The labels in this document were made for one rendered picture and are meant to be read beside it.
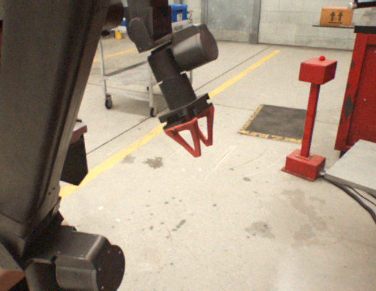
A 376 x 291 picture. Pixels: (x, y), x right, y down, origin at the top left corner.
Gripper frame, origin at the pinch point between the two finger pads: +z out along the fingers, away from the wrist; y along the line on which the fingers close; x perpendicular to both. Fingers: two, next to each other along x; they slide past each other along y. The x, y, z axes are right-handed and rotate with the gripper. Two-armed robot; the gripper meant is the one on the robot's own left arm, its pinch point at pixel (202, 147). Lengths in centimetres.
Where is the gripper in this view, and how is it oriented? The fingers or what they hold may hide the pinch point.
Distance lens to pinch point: 69.8
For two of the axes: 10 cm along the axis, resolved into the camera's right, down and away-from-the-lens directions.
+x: -7.9, 2.4, 5.6
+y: 4.6, -3.7, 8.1
